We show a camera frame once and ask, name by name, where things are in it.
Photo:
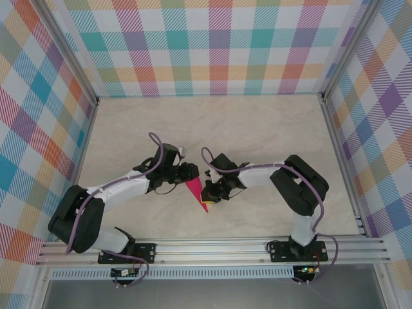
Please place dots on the pink square paper sheet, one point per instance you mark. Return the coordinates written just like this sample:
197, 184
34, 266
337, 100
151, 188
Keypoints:
194, 188

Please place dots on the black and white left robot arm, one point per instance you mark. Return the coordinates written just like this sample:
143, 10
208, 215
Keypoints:
77, 222

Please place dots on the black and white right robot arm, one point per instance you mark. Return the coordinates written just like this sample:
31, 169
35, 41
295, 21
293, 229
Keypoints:
299, 190

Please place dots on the grey metal sheet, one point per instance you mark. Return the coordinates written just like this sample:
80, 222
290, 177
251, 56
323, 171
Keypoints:
209, 296

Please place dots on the left circuit board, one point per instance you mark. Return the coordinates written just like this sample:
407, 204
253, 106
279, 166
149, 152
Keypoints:
120, 273

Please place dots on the right circuit board with LED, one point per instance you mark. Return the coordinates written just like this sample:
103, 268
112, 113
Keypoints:
307, 269

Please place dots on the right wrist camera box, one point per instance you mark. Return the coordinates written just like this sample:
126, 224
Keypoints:
214, 175

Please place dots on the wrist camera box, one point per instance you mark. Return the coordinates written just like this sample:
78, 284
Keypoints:
214, 175
183, 152

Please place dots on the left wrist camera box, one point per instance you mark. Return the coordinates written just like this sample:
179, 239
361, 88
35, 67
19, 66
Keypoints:
183, 152

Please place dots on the aluminium mounting rail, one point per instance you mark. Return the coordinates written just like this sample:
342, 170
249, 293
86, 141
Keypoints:
209, 251

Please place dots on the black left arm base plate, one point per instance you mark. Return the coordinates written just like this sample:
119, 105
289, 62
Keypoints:
146, 251

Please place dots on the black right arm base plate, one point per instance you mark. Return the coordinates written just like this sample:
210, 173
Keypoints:
278, 251

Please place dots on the aluminium side rail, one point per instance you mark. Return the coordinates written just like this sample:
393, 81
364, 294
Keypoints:
336, 145
85, 145

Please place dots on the aluminium frame post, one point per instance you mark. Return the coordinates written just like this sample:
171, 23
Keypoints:
348, 48
74, 53

